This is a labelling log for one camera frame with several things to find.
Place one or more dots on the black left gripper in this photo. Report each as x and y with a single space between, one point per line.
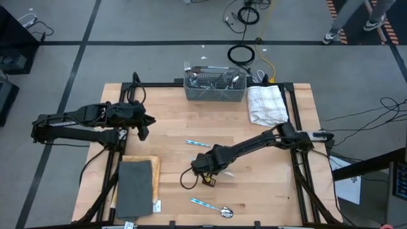
136 116

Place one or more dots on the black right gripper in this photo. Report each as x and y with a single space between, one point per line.
206 163

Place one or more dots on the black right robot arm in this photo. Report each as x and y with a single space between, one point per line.
248 146

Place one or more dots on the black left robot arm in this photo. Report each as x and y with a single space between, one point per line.
86 135

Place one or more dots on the grey plastic silverware basket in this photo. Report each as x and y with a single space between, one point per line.
216 95

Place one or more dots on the tan wooden board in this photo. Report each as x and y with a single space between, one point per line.
156 178

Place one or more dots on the white paper tag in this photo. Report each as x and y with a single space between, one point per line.
156 206
128 225

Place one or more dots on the dark grey mat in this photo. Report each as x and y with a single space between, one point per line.
133 187

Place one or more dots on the white checked dish towel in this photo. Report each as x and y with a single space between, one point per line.
267 105

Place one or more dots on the white paper sheet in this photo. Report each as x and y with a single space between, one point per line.
348 187

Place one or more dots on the black box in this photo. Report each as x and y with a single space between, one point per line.
6 101

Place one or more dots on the black cabinet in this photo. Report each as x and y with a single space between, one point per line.
14 41

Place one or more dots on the black bar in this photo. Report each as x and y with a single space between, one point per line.
365 165

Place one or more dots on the tablet screen on stand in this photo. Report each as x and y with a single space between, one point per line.
400 179

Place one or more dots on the person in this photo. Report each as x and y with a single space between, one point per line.
346 14

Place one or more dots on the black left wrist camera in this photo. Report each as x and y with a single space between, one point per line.
143 133

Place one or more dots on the black aluminium table frame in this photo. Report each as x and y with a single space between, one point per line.
162 84

